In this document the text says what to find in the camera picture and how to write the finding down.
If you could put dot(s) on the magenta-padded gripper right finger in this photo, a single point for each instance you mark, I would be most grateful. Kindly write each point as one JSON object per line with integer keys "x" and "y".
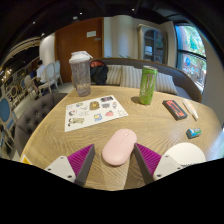
{"x": 163, "y": 166}

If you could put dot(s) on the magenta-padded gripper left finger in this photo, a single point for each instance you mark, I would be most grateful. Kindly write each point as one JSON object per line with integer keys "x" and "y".
{"x": 63, "y": 166}

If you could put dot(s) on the pink computer mouse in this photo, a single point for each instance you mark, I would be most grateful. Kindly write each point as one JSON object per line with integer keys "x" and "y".
{"x": 119, "y": 147}

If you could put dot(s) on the round white mouse pad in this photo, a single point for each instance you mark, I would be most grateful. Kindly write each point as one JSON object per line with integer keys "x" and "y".
{"x": 186, "y": 153}

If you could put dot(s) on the yellow sticker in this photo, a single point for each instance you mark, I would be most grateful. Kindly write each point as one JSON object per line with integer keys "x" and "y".
{"x": 25, "y": 160}

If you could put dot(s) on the small teal packet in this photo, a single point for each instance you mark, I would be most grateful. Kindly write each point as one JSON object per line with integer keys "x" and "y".
{"x": 193, "y": 133}

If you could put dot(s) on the grey tufted sofa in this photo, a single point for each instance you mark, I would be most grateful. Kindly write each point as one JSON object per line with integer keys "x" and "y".
{"x": 35, "y": 115}

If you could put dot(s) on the white sticker sheet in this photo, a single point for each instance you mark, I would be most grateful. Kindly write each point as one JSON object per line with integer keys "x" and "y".
{"x": 95, "y": 113}

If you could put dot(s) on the white squeeze tube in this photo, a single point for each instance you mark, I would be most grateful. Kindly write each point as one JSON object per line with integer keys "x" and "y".
{"x": 190, "y": 109}

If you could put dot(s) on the group of blue chairs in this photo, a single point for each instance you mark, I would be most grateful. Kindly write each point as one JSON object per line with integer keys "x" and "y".
{"x": 4, "y": 113}

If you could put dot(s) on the green drink can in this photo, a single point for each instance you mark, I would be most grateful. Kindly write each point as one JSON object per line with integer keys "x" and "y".
{"x": 148, "y": 85}

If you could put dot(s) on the striped cushion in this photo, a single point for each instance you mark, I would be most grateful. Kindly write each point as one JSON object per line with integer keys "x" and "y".
{"x": 131, "y": 77}
{"x": 165, "y": 83}
{"x": 114, "y": 75}

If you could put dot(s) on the curved brown bench sofa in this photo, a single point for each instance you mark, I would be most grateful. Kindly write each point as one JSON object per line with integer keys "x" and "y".
{"x": 181, "y": 80}

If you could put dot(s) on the clear shaker bottle white lid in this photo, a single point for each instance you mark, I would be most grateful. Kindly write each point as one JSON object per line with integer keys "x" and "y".
{"x": 80, "y": 76}

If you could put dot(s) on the group of white chairs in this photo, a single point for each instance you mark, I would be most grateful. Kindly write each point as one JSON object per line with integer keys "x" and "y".
{"x": 50, "y": 75}

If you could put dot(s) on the person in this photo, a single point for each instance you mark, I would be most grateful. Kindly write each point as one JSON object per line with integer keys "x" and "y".
{"x": 40, "y": 71}

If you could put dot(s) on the black backpack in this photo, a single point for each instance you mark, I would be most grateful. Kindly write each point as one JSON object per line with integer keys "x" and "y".
{"x": 99, "y": 73}

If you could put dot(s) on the dark-framed window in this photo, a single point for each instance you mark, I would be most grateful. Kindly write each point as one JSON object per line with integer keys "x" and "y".
{"x": 191, "y": 53}

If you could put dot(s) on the arched glass cabinet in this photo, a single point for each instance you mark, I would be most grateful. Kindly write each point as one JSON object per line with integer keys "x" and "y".
{"x": 152, "y": 45}

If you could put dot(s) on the brown wooden door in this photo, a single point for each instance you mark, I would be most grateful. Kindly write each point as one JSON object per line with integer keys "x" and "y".
{"x": 71, "y": 41}

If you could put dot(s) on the white door sign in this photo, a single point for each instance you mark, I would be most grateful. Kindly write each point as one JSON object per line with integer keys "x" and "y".
{"x": 91, "y": 34}

